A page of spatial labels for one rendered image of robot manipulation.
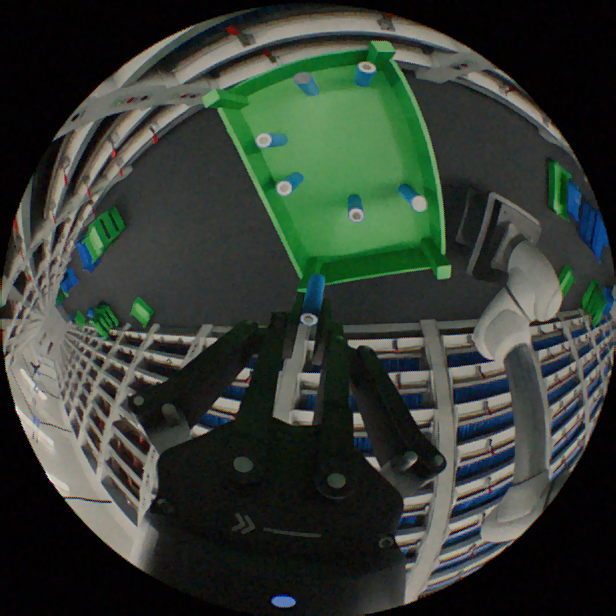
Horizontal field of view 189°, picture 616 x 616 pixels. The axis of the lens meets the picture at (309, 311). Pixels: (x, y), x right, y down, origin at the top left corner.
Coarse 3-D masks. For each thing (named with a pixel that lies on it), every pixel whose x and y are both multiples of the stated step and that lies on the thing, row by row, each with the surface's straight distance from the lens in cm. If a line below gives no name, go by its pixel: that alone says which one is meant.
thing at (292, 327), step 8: (296, 296) 19; (304, 296) 20; (296, 304) 17; (296, 312) 16; (288, 320) 14; (296, 320) 14; (288, 328) 14; (296, 328) 14; (288, 336) 15; (288, 344) 15; (288, 352) 15
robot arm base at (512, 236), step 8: (512, 224) 75; (512, 232) 75; (520, 232) 79; (504, 240) 75; (512, 240) 75; (520, 240) 75; (528, 240) 79; (504, 248) 75; (512, 248) 73; (496, 256) 76; (504, 256) 75; (496, 264) 77; (504, 264) 76
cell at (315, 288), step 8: (312, 280) 24; (320, 280) 24; (312, 288) 23; (320, 288) 23; (312, 296) 22; (320, 296) 22; (304, 304) 21; (312, 304) 21; (320, 304) 22; (304, 312) 20; (312, 312) 20; (304, 320) 21; (312, 320) 21
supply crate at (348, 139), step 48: (384, 48) 25; (240, 96) 30; (288, 96) 30; (336, 96) 29; (384, 96) 30; (240, 144) 26; (288, 144) 29; (336, 144) 28; (384, 144) 29; (336, 192) 29; (384, 192) 29; (432, 192) 27; (288, 240) 28; (336, 240) 32; (384, 240) 32; (432, 240) 32
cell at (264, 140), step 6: (258, 138) 24; (264, 138) 23; (270, 138) 23; (276, 138) 24; (282, 138) 27; (258, 144) 24; (264, 144) 23; (270, 144) 23; (276, 144) 25; (282, 144) 28
